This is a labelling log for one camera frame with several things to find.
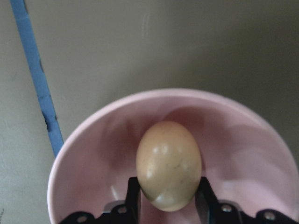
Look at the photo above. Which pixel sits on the pink bowl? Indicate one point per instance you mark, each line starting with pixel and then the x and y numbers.
pixel 244 158

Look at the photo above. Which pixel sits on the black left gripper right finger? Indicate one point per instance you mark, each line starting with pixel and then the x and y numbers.
pixel 210 210

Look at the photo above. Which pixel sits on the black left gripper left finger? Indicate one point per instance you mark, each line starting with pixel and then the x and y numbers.
pixel 133 200

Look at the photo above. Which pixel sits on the brown egg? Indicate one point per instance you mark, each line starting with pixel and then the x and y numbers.
pixel 168 165

